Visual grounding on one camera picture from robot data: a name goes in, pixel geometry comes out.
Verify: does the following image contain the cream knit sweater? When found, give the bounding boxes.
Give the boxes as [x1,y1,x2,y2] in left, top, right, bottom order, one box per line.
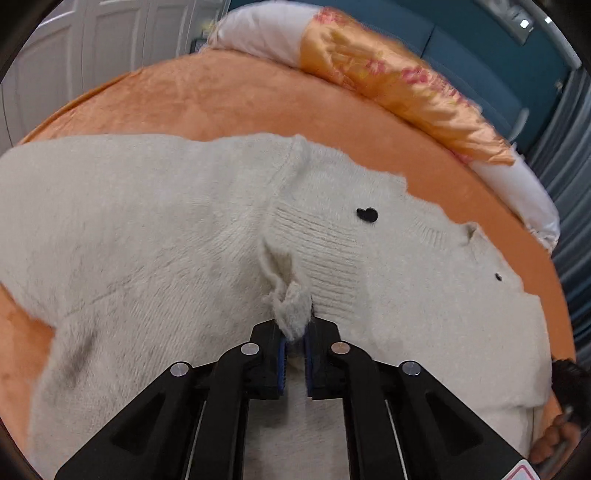
[1,134,551,479]

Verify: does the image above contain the grey blue curtain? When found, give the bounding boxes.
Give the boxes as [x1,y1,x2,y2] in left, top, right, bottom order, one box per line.
[527,68,590,344]

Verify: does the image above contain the orange plush bed cover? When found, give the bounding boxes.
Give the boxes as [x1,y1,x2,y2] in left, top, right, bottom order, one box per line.
[1,52,556,479]

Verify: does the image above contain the blue upholstered headboard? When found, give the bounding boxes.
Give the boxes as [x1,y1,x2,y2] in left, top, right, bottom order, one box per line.
[230,0,572,153]

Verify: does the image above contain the orange floral satin quilt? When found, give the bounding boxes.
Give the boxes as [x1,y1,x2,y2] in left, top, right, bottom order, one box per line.
[300,7,514,165]

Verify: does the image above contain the white panelled wardrobe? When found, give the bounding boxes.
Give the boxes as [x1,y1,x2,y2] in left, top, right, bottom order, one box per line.
[1,0,229,150]

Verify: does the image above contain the white long pillow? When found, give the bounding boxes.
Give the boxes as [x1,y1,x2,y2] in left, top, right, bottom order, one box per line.
[206,1,560,251]

